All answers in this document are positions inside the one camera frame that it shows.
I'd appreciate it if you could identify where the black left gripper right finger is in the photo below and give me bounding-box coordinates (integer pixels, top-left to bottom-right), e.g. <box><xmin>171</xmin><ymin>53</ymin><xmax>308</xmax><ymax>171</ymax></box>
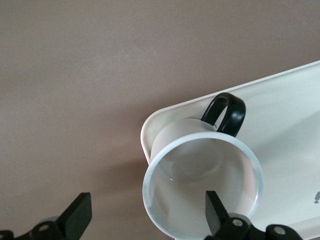
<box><xmin>203</xmin><ymin>190</ymin><xmax>301</xmax><ymax>240</ymax></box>

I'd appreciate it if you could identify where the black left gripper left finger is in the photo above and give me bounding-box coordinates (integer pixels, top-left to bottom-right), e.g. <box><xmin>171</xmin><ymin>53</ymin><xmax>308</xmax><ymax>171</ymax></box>
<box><xmin>0</xmin><ymin>192</ymin><xmax>93</xmax><ymax>240</ymax></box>

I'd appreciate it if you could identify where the white smiley mug black handle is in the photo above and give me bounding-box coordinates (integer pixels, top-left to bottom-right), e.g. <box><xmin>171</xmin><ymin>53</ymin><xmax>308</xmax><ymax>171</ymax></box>
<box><xmin>141</xmin><ymin>92</ymin><xmax>265</xmax><ymax>238</ymax></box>

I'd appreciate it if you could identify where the cream rabbit print tray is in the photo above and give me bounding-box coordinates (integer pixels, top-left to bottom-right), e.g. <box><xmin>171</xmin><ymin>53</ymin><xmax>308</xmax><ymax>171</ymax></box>
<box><xmin>140</xmin><ymin>59</ymin><xmax>320</xmax><ymax>240</ymax></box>

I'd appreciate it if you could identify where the brown table cover sheet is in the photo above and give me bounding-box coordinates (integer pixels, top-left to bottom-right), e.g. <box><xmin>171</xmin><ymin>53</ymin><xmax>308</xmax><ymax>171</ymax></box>
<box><xmin>0</xmin><ymin>0</ymin><xmax>320</xmax><ymax>240</ymax></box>

